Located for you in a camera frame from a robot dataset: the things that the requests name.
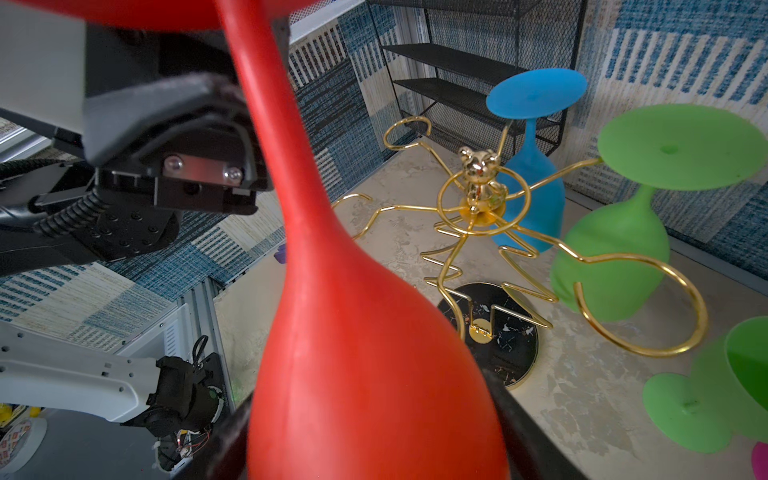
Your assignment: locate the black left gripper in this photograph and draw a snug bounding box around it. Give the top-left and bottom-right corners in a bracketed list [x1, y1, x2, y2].
[82, 24, 273, 215]

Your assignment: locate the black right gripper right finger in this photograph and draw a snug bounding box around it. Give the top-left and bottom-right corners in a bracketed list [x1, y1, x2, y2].
[482, 368, 587, 480]

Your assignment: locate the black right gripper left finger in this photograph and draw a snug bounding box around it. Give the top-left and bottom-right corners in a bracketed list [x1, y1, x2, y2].
[173, 395, 252, 480]

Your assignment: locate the red wine glass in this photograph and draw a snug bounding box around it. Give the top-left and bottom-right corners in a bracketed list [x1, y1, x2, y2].
[42, 1, 510, 479]

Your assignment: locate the green wine glass front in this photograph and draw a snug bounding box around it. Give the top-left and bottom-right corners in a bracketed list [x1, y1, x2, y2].
[642, 316, 767, 453]

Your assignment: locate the green wine glass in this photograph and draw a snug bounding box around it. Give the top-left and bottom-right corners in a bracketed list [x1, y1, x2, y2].
[550, 104, 767, 322]
[642, 316, 767, 453]

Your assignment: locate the pink wine glass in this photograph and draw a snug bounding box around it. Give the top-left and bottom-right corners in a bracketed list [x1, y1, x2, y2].
[751, 442, 768, 480]

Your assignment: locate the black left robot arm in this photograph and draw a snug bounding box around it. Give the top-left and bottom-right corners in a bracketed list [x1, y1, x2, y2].
[1, 3, 285, 458]

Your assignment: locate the green wine glass back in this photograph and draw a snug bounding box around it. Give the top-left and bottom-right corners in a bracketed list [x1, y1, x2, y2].
[550, 104, 767, 322]

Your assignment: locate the blue wine glass back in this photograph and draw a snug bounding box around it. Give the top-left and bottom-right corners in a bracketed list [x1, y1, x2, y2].
[486, 68, 587, 237]

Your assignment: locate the black mesh shelf rack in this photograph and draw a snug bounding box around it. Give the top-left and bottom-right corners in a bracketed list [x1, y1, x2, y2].
[366, 0, 588, 150]

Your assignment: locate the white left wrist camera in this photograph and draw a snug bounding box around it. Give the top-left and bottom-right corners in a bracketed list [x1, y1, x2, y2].
[1, 1, 86, 133]

